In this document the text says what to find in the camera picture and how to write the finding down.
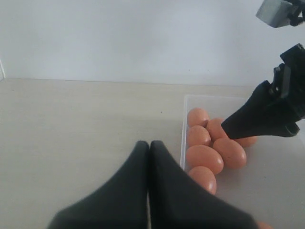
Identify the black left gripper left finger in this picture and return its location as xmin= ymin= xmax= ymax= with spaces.
xmin=48 ymin=141 xmax=149 ymax=229

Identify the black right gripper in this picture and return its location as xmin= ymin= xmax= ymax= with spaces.
xmin=221 ymin=43 xmax=305 ymax=139

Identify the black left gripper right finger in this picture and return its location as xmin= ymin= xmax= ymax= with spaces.
xmin=148 ymin=140 xmax=258 ymax=229

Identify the brown egg fourth row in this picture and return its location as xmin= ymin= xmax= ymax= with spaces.
xmin=188 ymin=166 xmax=217 ymax=195

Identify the brown egg second row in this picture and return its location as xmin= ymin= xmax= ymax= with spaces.
xmin=213 ymin=138 xmax=247 ymax=169
xmin=186 ymin=125 xmax=211 ymax=147

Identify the brown egg back right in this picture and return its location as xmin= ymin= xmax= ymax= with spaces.
xmin=235 ymin=136 xmax=258 ymax=148

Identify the brown egg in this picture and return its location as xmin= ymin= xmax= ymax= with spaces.
xmin=206 ymin=118 xmax=228 ymax=142
xmin=235 ymin=136 xmax=258 ymax=148
xmin=187 ymin=107 xmax=210 ymax=127

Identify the brown egg back middle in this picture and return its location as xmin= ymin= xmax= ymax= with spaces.
xmin=206 ymin=118 xmax=228 ymax=142

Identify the brown egg third row left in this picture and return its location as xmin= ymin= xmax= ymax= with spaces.
xmin=186 ymin=145 xmax=224 ymax=175

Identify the brown egg back left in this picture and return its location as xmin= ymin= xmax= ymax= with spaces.
xmin=187 ymin=107 xmax=210 ymax=127

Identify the clear plastic tray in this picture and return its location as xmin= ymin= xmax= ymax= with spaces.
xmin=180 ymin=94 xmax=305 ymax=229

